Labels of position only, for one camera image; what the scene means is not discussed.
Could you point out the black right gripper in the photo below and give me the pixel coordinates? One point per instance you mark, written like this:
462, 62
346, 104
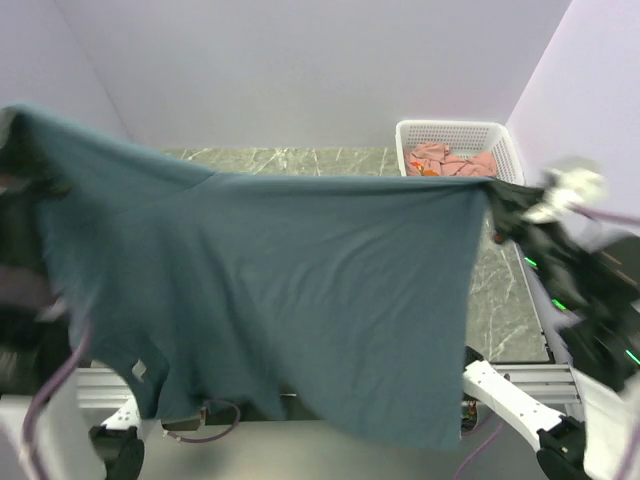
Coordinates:
508, 204

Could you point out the teal blue t shirt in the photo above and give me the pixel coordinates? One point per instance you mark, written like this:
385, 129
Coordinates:
197, 284

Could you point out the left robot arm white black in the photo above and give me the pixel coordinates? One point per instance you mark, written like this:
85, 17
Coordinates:
43, 432

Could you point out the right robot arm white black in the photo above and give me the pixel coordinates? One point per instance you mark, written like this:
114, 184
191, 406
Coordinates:
599, 289

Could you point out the white plastic mesh basket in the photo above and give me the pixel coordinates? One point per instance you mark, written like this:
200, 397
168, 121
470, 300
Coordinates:
465, 139

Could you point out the pink t shirt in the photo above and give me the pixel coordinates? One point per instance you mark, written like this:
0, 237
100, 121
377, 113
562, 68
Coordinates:
436, 159

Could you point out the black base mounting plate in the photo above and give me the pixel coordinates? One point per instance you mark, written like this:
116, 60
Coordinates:
219, 415

